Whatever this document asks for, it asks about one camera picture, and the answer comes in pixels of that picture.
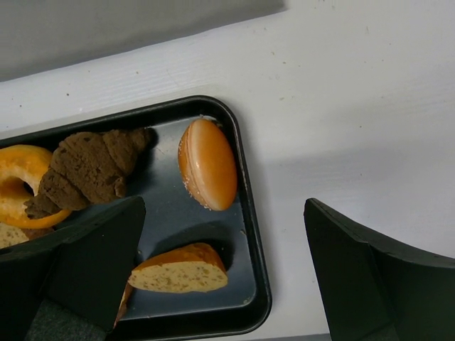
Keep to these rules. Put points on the glossy orange bun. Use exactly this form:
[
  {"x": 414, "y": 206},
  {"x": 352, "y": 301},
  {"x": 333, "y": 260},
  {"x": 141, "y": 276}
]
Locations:
[{"x": 207, "y": 165}]

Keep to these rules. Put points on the seeded bread slice front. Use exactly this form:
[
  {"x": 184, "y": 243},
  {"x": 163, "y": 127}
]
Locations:
[{"x": 195, "y": 267}]

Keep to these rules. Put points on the brown chocolate croissant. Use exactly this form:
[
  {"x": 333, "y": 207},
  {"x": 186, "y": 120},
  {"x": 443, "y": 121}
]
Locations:
[{"x": 88, "y": 168}]

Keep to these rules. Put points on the orange glazed donut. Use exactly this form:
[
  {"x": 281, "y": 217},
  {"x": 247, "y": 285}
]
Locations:
[{"x": 22, "y": 164}]

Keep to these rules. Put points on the seeded bread slice back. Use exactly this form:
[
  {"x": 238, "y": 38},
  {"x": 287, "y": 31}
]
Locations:
[{"x": 10, "y": 235}]

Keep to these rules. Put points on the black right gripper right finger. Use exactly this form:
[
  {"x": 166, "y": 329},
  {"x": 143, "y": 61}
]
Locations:
[{"x": 374, "y": 287}]

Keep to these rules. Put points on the seeded bread slice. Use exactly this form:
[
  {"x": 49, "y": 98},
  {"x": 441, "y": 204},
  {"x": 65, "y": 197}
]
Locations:
[
  {"x": 10, "y": 235},
  {"x": 195, "y": 267}
]

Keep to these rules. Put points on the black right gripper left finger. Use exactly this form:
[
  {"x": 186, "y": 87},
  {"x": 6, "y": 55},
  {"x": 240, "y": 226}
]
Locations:
[{"x": 68, "y": 285}]

